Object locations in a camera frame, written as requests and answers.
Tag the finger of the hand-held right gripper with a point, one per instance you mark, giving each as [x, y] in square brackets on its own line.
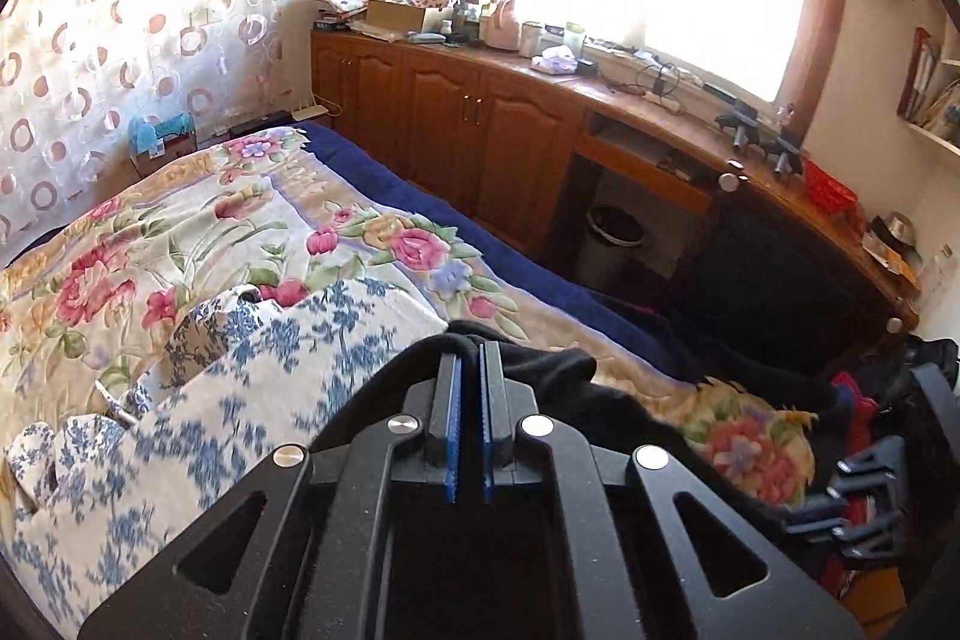
[855, 527]
[870, 464]

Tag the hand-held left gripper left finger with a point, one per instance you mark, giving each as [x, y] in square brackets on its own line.
[450, 430]

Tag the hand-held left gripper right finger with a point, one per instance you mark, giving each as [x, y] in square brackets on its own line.
[489, 430]

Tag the black printed t-shirt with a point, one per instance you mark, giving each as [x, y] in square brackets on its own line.
[637, 385]

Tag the blue white floral garment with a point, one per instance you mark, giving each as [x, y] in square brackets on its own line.
[247, 400]

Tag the red cloth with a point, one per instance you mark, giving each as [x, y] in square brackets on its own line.
[855, 394]

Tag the metal pot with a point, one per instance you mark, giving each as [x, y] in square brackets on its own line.
[894, 235]

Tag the navy bed sheet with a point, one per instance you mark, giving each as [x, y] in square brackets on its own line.
[465, 212]

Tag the trash bin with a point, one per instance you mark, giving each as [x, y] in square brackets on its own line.
[613, 242]

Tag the red basket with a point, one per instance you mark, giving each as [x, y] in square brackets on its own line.
[829, 186]

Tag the wooden cabinet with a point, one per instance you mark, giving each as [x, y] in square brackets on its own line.
[450, 115]

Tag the black gadget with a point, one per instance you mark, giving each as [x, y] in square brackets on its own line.
[757, 134]

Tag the floral blanket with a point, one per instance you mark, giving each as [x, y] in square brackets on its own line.
[187, 235]

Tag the white router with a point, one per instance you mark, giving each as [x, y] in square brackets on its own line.
[309, 111]

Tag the white power strip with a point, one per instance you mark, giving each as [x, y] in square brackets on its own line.
[664, 102]

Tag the purple tissue pack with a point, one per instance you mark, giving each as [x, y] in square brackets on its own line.
[553, 61]

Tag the green lid container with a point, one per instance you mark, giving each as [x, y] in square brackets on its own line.
[574, 40]

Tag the pink container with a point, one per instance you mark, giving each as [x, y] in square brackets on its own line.
[499, 25]

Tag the teal box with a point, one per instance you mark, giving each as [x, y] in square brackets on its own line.
[161, 132]

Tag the cardboard box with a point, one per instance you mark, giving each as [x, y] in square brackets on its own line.
[397, 16]

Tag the circle patterned curtain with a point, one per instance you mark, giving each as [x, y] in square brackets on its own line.
[112, 48]

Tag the wall shelf with books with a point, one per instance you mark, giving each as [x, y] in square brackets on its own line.
[930, 85]

